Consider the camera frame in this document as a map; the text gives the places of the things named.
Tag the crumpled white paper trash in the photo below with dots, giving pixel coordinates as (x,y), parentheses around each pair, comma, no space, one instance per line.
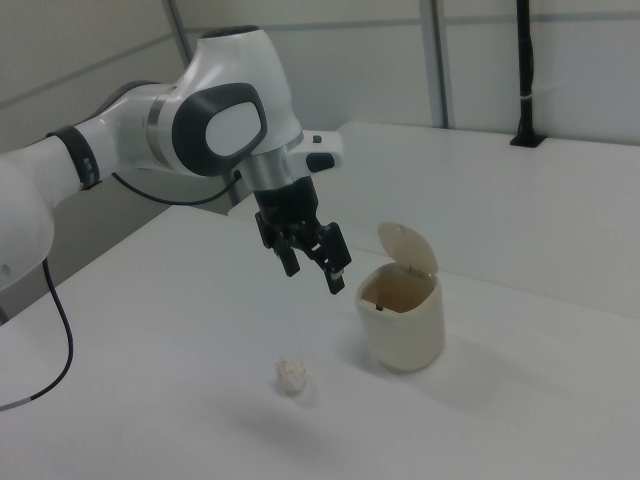
(290,377)

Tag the grey partition post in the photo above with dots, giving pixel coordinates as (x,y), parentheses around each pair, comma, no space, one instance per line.
(180,30)
(442,60)

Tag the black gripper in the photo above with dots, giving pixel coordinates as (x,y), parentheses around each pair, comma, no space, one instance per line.
(287,202)

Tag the small white lidded bin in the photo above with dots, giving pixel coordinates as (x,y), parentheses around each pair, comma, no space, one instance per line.
(400,340)

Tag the black mount pole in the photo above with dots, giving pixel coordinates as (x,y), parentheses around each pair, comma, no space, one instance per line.
(525,50)

